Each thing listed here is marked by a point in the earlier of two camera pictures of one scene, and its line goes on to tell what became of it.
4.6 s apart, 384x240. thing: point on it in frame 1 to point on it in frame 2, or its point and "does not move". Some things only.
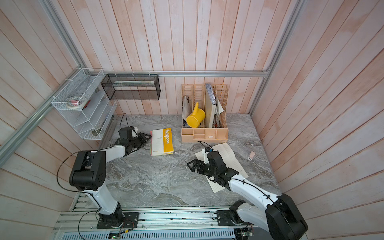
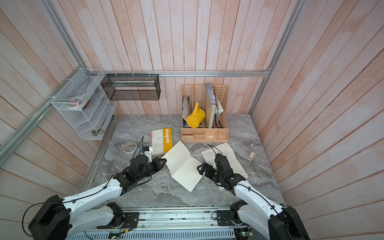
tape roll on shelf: x=74 y=102 does not move
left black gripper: x=144 y=139 to x=155 y=161
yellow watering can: x=198 y=116 does not move
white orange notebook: x=161 y=142 does not move
